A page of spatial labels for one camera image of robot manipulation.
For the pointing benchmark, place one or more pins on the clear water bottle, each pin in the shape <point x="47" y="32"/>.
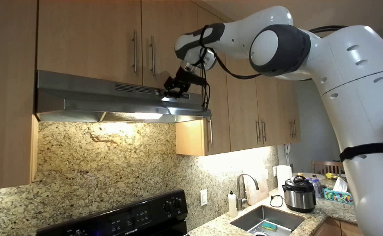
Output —
<point x="316" y="186"/>

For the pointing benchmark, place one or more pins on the stainless steel sink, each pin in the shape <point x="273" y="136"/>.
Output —
<point x="252" y="220"/>

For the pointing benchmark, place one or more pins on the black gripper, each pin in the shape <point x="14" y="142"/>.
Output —
<point x="185" y="79"/>

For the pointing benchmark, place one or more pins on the white wall outlet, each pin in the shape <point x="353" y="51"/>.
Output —
<point x="203" y="197"/>

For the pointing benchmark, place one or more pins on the white paper towel roll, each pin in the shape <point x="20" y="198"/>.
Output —
<point x="283" y="174"/>

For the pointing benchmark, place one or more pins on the silver electric pressure cooker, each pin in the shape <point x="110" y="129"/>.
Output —
<point x="299" y="197"/>

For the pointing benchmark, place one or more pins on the metal kitchen faucet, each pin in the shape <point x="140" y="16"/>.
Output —
<point x="241" y="192"/>

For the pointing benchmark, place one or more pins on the white wall fixture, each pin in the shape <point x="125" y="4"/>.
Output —
<point x="287" y="148"/>

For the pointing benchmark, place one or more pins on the black stove control panel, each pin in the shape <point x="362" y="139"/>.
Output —
<point x="126" y="218"/>

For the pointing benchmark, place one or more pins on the stainless steel range hood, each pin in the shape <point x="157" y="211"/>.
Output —
<point x="90" y="96"/>

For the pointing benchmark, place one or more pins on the tall wooden side cabinet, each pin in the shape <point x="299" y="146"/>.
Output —
<point x="8" y="87"/>

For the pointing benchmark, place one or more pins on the wooden cabinet over hood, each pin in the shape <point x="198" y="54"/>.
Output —
<point x="87" y="39"/>

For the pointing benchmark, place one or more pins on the green and yellow sponge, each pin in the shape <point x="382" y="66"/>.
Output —
<point x="270" y="226"/>

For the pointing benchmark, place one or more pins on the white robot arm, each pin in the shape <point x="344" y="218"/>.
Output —
<point x="353" y="87"/>

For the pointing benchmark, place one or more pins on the teal tissue box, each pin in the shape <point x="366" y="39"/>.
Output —
<point x="336" y="197"/>

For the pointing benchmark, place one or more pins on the long wooden wall cabinet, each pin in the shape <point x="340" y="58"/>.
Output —
<point x="244" y="113"/>

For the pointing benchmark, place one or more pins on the white soap bottle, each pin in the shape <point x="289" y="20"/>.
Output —
<point x="232" y="205"/>

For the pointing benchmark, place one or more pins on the yellow fruit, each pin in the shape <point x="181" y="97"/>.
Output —
<point x="331" y="176"/>

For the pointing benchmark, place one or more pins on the wooden chair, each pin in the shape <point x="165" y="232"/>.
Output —
<point x="327" y="167"/>

